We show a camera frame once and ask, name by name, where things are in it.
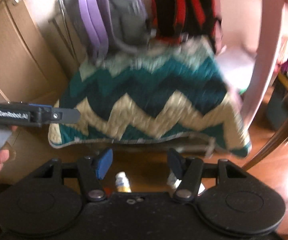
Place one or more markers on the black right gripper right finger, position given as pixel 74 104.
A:
pixel 189 172

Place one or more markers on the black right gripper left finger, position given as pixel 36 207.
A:
pixel 91 170

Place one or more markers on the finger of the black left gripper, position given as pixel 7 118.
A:
pixel 46 114

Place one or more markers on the crumpled white green wrapper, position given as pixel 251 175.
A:
pixel 173 183

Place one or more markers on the white yellow drink bottle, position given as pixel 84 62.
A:
pixel 122 183

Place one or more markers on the beige wardrobe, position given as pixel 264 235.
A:
pixel 39 51

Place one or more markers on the green and cream zigzag quilt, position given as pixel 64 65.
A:
pixel 162 94

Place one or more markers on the grey purple backpack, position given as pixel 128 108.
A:
pixel 109 26

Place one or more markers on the black red backpack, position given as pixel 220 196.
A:
pixel 177 20

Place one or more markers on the metal bed frame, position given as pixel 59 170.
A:
pixel 194 145

